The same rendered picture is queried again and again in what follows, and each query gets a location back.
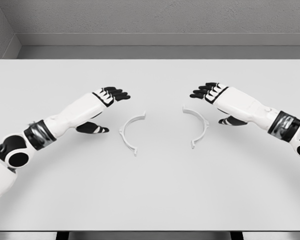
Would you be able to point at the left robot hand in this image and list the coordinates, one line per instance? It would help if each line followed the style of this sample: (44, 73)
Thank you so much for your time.
(89, 106)

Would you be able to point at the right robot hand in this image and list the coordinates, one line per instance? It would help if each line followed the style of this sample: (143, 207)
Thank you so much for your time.
(237, 102)

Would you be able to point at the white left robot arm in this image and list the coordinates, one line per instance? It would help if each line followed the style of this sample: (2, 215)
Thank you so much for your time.
(27, 140)

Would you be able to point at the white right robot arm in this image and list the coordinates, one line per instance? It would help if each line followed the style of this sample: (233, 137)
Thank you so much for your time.
(282, 120)

